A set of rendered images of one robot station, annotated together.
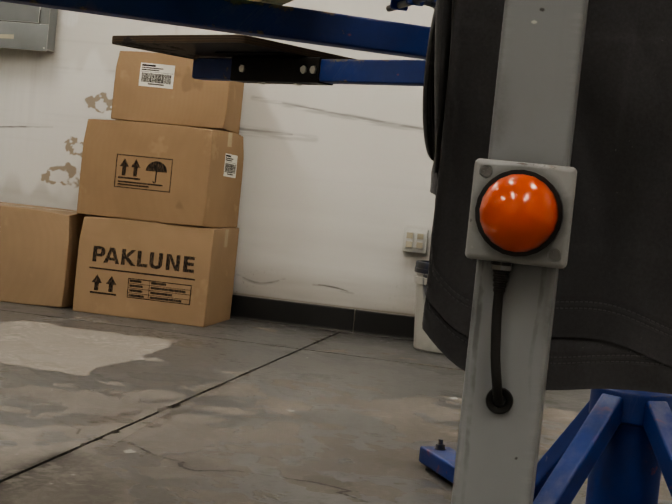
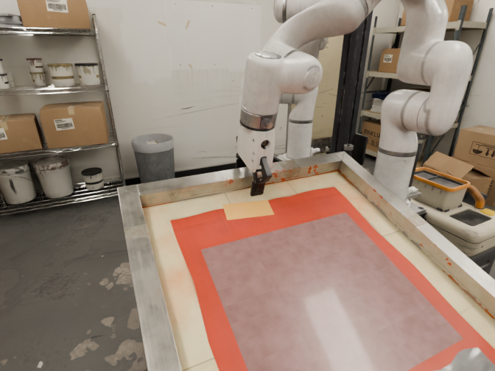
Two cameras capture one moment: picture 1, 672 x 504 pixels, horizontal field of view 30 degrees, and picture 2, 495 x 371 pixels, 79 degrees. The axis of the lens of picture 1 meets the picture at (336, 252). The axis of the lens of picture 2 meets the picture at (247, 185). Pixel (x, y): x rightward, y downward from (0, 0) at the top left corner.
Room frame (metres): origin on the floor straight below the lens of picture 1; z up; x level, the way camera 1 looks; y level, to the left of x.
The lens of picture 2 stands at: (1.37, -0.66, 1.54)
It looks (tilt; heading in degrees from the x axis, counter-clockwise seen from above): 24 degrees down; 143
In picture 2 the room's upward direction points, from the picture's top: straight up
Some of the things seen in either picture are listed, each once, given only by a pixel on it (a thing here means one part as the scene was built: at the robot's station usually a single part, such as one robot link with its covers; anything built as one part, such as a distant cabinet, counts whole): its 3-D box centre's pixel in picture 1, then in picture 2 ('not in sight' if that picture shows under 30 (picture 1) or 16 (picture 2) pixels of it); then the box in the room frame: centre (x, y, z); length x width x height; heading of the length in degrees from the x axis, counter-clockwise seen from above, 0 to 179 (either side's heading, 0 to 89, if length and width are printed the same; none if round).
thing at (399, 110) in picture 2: not in sight; (406, 122); (0.99, 0.13, 1.37); 0.13 x 0.10 x 0.16; 166
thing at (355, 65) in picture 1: (378, 68); not in sight; (2.65, -0.05, 0.91); 1.34 x 0.40 x 0.08; 48
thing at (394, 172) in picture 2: not in sight; (394, 177); (0.98, 0.15, 1.21); 0.16 x 0.13 x 0.15; 80
